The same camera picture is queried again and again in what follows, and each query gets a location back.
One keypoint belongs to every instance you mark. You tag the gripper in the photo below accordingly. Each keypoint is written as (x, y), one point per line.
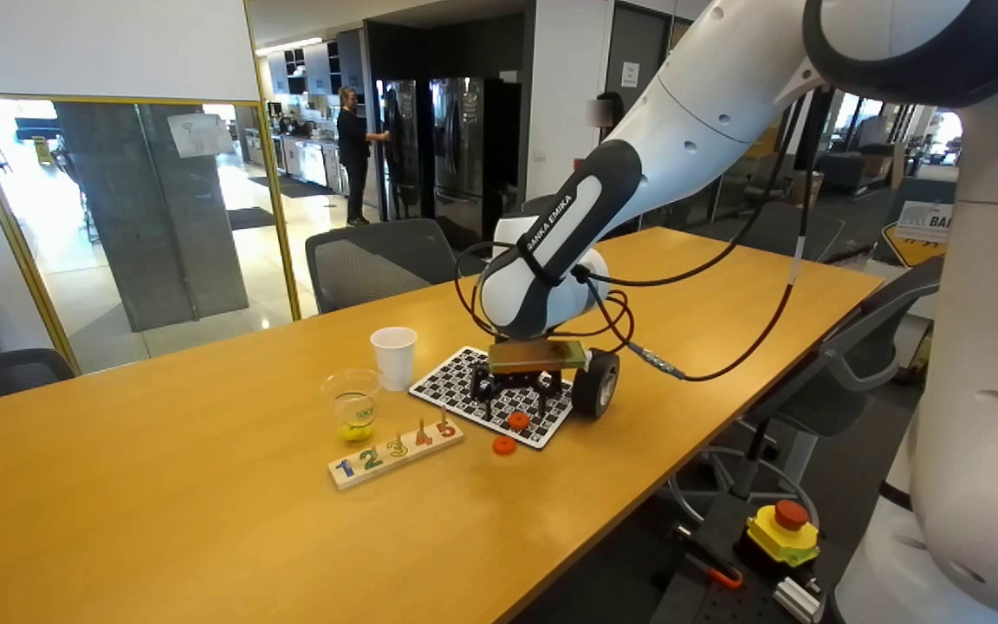
(521, 380)

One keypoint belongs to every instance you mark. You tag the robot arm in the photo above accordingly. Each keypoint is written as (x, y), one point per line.
(975, 364)

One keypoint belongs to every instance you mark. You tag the checkerboard calibration board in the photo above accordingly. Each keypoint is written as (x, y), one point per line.
(456, 386)

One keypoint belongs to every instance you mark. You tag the black wheel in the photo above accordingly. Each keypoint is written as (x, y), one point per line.
(594, 386)

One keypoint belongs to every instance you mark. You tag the white paper cup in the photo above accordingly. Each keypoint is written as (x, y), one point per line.
(394, 355)

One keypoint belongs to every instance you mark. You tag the wooden number peg board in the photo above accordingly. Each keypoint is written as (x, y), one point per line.
(395, 459)

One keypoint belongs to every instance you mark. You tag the clear plastic cup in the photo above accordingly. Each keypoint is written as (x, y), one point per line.
(352, 394)

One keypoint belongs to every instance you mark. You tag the grey mesh office chair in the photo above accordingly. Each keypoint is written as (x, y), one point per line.
(378, 260)

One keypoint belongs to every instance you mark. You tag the row of black refrigerators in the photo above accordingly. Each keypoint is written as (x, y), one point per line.
(464, 156)

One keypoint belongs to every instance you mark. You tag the orange clamp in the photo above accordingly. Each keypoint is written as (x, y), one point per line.
(727, 576)

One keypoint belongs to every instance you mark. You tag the person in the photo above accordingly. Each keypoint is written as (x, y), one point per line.
(352, 147)
(612, 117)

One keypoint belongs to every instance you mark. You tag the dark floor mat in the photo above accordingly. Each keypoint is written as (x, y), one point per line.
(252, 217)
(295, 187)

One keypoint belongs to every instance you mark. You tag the emergency stop button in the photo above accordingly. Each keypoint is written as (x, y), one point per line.
(783, 533)

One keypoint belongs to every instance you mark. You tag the paper notice on door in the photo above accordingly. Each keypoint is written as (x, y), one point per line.
(630, 74)

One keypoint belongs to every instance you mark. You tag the cardboard box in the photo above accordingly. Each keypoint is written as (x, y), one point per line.
(806, 189)

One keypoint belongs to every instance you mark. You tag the kitchen cabinets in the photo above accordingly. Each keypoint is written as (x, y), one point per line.
(317, 65)

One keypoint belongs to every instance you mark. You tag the paper sheet on glass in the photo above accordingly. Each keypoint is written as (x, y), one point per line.
(200, 135)

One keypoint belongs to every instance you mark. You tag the yellow floor sign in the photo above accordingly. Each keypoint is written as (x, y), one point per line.
(919, 234)

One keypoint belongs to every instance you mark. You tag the silver metal bracket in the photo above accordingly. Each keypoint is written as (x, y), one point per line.
(798, 600)

